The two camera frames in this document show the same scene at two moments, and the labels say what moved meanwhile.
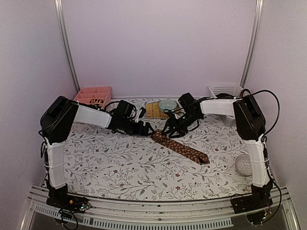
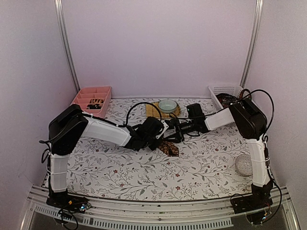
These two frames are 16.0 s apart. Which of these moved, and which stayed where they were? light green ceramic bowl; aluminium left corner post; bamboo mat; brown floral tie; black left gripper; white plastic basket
Moved: brown floral tie; black left gripper
Stayed: light green ceramic bowl; bamboo mat; white plastic basket; aluminium left corner post
